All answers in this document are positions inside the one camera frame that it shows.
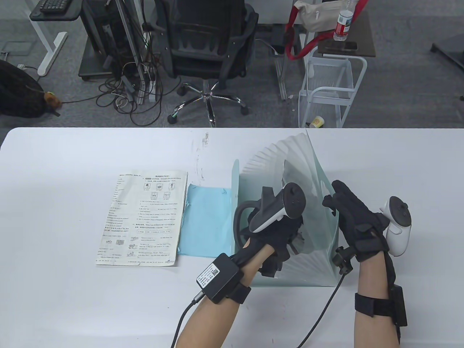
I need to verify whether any person's left hand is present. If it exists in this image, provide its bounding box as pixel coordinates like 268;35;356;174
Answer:
242;216;305;279

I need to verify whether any person's right hand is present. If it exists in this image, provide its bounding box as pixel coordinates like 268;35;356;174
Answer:
322;180;391;262

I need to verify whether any mint green accordion folder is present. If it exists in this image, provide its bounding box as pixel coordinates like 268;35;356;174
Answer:
230;131;343;289

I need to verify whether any blue paper document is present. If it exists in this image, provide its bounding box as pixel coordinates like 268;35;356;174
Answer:
177;183;235;259

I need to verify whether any printed worksheet document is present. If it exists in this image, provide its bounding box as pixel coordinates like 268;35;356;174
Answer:
96;170;189;268

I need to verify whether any person's right forearm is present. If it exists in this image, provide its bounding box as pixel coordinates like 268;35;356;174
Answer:
355;252;401;348

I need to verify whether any person's left forearm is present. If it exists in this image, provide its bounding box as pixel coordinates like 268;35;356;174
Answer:
175;245;277;348

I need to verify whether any grey white handheld controller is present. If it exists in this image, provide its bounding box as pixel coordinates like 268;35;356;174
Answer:
379;196;412;257
232;183;305;251

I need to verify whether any black labelled wrist box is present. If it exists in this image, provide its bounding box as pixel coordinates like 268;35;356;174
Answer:
196;253;241;305
390;285;409;327

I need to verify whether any short aluminium extrusion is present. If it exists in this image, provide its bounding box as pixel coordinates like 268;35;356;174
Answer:
275;58;289;101

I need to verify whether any black smartphone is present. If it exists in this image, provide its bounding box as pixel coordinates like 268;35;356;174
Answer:
324;41;359;51

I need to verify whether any dark brown side table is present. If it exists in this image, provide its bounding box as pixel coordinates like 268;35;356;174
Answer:
315;9;377;58

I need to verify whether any black stand base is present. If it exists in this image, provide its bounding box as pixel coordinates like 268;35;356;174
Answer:
431;34;464;73

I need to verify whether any clear plastic water bottle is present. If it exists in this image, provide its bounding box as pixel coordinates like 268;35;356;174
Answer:
333;0;358;42

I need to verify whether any black office chair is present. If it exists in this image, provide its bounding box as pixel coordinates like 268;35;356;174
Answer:
143;0;260;127

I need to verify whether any brown plush toy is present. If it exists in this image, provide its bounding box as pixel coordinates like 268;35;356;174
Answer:
43;92;62;109

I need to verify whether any black computer tower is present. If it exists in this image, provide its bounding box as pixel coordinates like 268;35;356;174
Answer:
79;0;132;81

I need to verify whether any white leg standing desk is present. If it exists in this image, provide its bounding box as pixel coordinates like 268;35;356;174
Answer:
24;0;82;77

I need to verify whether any black backpack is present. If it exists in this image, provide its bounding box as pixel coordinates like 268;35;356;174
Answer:
0;60;46;117

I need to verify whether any black keyboard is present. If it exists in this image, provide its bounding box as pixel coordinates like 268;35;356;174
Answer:
38;0;71;14

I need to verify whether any black wrist strap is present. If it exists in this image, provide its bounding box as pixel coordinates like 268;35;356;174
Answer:
355;293;394;318
227;285;252;305

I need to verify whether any black glove cable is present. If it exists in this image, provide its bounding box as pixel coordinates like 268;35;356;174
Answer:
295;246;354;348
170;290;204;348

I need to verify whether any white wire cart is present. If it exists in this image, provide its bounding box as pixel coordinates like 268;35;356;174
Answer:
298;47;368;128

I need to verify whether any tangle of black cables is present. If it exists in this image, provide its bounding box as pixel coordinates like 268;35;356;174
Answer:
95;51;182;127

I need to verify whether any beige bag with red strap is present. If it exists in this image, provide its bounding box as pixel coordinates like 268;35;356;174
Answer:
285;0;369;61

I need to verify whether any aluminium frame rail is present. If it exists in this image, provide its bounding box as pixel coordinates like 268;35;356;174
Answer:
116;0;162;106

